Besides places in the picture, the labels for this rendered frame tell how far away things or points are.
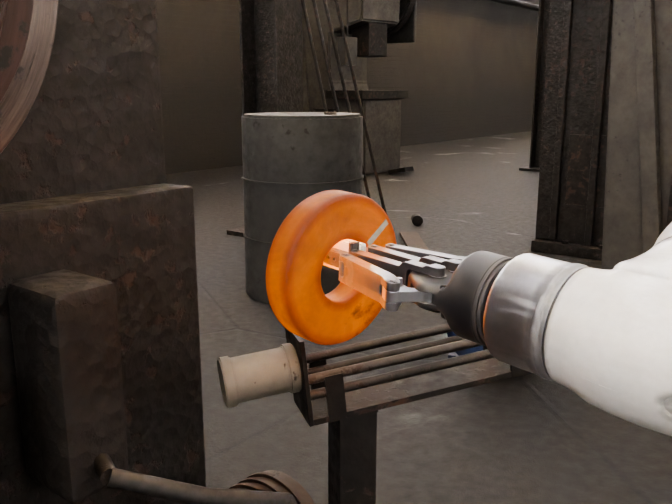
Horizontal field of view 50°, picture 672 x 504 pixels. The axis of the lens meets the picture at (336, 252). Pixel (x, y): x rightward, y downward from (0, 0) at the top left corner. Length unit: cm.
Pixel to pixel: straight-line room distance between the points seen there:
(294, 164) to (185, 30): 590
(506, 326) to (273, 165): 277
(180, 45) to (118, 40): 794
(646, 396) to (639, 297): 6
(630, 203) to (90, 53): 243
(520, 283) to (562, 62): 404
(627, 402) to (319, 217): 32
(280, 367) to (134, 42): 47
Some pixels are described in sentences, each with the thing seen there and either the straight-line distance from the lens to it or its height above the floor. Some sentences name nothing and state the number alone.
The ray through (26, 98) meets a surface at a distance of 75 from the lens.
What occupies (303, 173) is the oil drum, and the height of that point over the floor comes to 63.
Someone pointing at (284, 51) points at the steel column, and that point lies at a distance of 484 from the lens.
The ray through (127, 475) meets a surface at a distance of 83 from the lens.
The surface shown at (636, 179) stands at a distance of 305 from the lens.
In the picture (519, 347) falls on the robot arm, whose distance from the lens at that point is 55.
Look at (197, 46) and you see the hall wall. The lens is 912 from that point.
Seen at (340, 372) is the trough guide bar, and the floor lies 68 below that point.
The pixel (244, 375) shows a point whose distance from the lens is 84.
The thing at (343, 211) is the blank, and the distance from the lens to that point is 69.
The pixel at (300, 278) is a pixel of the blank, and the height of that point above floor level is 83.
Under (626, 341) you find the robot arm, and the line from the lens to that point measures 50.
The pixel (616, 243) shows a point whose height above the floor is 39.
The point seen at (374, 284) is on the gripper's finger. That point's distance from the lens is 62.
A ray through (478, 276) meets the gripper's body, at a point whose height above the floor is 86.
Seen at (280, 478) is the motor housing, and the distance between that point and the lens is 93.
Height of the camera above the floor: 100
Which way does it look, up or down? 13 degrees down
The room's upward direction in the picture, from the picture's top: straight up
